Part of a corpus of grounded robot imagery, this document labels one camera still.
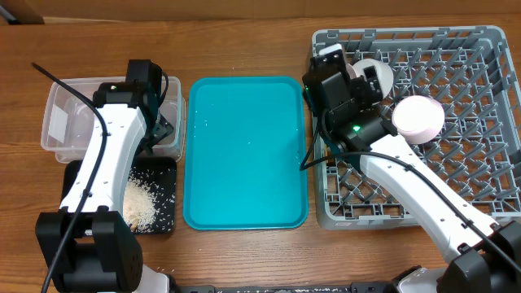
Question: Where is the rice food waste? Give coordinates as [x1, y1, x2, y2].
[123, 164, 177, 234]

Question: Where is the black tray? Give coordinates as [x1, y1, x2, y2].
[81, 157, 177, 234]

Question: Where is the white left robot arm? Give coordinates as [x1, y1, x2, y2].
[34, 59, 175, 292]

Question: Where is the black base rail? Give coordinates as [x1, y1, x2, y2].
[170, 277, 400, 293]

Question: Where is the small pink plate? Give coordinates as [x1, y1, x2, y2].
[392, 95, 444, 145]

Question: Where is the grey dishwasher rack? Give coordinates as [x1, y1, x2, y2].
[312, 25, 520, 224]

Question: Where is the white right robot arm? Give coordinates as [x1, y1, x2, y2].
[302, 44, 520, 293]

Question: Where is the teal serving tray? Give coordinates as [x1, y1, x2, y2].
[183, 77, 309, 230]

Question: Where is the grey bowl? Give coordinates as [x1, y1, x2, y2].
[352, 59, 394, 98]

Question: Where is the clear plastic bin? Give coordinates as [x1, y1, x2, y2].
[41, 77, 186, 164]

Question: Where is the large pink plate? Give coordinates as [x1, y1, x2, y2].
[346, 63, 360, 79]

